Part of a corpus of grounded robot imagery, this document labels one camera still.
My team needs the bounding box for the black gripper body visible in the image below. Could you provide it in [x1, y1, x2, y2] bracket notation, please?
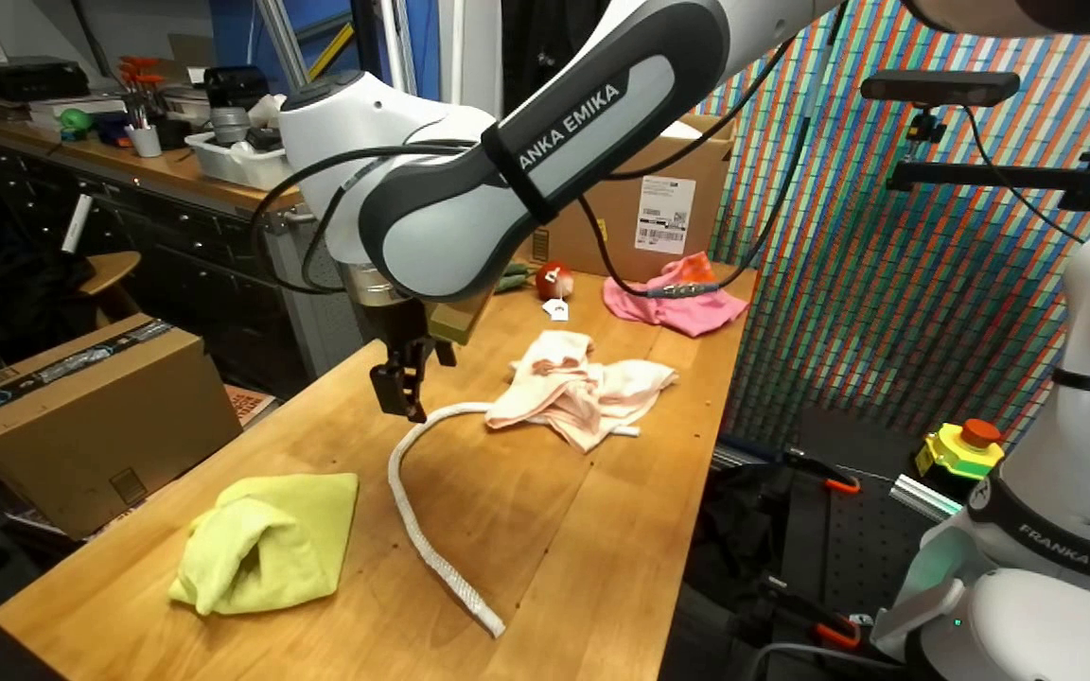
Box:
[358, 298, 462, 381]

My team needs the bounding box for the white rope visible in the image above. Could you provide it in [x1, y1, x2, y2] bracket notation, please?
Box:
[387, 397, 511, 641]

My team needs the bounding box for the red tomato plush with tag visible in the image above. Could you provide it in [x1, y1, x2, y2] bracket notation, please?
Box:
[528, 260, 581, 325]

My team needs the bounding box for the peach cloth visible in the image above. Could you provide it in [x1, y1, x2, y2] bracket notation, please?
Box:
[482, 325, 680, 454]

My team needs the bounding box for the yellow-green cloth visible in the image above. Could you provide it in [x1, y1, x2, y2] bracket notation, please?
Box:
[166, 468, 363, 620]

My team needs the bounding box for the pink cloth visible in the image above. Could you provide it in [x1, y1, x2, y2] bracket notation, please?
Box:
[600, 250, 753, 342]

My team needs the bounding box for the orange striped fabric piece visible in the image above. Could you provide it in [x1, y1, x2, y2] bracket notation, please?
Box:
[668, 250, 724, 294]

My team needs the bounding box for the white plastic bin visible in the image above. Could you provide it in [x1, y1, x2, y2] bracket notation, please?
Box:
[182, 125, 296, 194]

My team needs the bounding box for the wooden top counter cabinet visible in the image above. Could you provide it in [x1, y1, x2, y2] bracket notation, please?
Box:
[0, 111, 371, 381]

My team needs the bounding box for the cardboard box with white label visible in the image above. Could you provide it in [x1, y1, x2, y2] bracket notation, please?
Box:
[541, 111, 742, 284]

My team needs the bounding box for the cardboard box with black tape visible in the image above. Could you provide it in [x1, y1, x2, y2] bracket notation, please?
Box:
[0, 313, 245, 543]

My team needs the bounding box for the wooden stool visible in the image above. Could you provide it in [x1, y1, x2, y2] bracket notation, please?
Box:
[0, 246, 145, 325]

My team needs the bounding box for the white cup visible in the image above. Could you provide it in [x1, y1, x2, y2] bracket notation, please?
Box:
[126, 116, 166, 164]

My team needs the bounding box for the black backpack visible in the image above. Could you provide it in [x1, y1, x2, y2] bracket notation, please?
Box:
[0, 212, 107, 372]

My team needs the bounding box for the black orange clamp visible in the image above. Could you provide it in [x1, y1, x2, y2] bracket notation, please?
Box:
[778, 446, 869, 502]
[766, 576, 875, 658]

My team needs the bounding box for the yellow red emergency stop button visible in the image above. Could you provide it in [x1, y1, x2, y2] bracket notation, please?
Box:
[912, 412, 1012, 483]

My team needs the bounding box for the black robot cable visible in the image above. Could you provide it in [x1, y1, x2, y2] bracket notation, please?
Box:
[245, 0, 851, 301]

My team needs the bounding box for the black stereo camera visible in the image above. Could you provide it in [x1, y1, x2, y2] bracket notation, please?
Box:
[859, 69, 1027, 145]

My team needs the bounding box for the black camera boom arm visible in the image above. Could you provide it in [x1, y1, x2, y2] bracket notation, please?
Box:
[883, 149, 1090, 218]

